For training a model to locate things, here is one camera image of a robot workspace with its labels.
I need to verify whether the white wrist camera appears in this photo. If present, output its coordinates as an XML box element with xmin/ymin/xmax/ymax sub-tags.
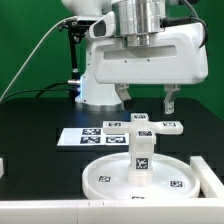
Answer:
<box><xmin>89</xmin><ymin>12</ymin><xmax>116</xmax><ymax>39</ymax></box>

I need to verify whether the white cross-shaped table base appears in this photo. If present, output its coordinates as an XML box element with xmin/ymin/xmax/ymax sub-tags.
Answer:
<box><xmin>102</xmin><ymin>113</ymin><xmax>183</xmax><ymax>135</ymax></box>

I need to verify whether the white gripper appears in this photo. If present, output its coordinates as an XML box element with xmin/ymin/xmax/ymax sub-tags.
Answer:
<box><xmin>90</xmin><ymin>23</ymin><xmax>208</xmax><ymax>114</ymax></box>

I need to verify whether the white L-shaped corner fence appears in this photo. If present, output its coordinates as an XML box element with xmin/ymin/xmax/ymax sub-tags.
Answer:
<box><xmin>0</xmin><ymin>156</ymin><xmax>224</xmax><ymax>224</ymax></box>

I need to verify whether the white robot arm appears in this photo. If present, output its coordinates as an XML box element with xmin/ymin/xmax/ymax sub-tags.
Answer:
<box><xmin>61</xmin><ymin>0</ymin><xmax>208</xmax><ymax>114</ymax></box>

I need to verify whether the black cable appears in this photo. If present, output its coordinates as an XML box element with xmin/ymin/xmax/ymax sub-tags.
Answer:
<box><xmin>0</xmin><ymin>81</ymin><xmax>72</xmax><ymax>106</ymax></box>

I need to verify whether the white round table top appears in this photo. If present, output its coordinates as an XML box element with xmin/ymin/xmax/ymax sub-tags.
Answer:
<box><xmin>82</xmin><ymin>153</ymin><xmax>200</xmax><ymax>200</ymax></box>

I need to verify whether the white marker sheet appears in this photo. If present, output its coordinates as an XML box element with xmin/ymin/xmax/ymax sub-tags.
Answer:
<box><xmin>57</xmin><ymin>128</ymin><xmax>129</xmax><ymax>146</ymax></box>

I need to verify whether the white cable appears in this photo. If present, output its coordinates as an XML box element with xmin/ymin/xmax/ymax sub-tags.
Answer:
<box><xmin>0</xmin><ymin>15</ymin><xmax>78</xmax><ymax>103</ymax></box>

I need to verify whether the black camera on stand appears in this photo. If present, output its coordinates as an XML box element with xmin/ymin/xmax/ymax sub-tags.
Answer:
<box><xmin>58</xmin><ymin>16</ymin><xmax>97</xmax><ymax>100</ymax></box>

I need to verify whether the white block at left edge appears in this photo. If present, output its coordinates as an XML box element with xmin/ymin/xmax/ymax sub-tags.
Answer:
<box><xmin>0</xmin><ymin>158</ymin><xmax>4</xmax><ymax>179</ymax></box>

